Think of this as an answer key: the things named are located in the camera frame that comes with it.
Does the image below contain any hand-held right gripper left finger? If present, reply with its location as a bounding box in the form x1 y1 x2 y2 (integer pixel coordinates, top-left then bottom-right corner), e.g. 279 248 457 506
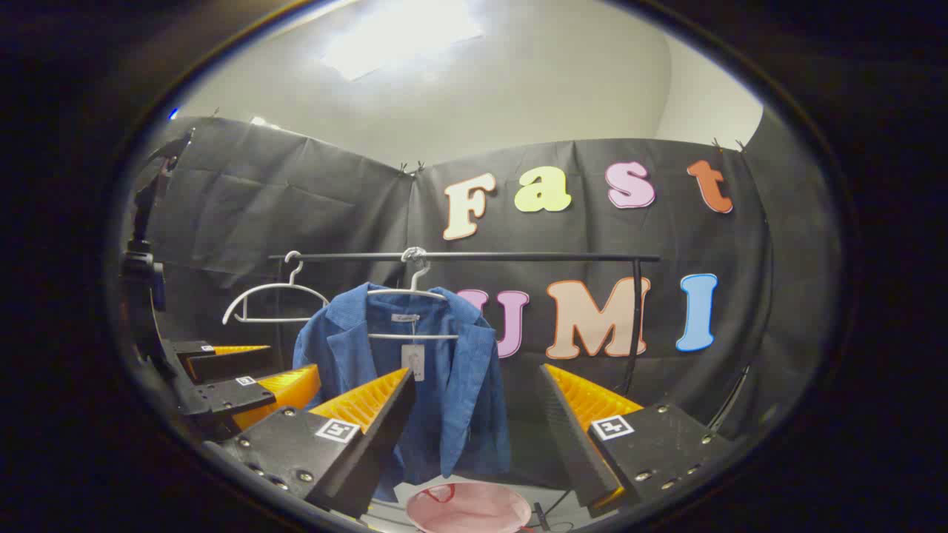
201 366 417 520

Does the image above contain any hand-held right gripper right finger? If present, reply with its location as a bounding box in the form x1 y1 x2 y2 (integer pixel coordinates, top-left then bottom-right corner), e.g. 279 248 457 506
537 363 734 519

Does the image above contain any blue corduroy jacket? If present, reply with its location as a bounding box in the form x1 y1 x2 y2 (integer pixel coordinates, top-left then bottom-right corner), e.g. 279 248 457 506
293 283 512 504

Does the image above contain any pink laundry hamper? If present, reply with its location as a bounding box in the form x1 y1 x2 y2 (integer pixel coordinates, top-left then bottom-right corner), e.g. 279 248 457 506
406 481 533 533

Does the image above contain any white clothes hanger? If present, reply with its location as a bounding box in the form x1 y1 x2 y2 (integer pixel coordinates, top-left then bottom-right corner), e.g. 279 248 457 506
222 250 331 326
367 247 461 341

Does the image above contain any black clothes rack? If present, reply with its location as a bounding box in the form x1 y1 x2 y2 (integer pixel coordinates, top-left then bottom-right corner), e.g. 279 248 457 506
267 250 662 397

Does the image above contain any black backdrop cloth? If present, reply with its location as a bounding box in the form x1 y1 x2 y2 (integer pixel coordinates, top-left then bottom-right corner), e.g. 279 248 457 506
139 115 842 475

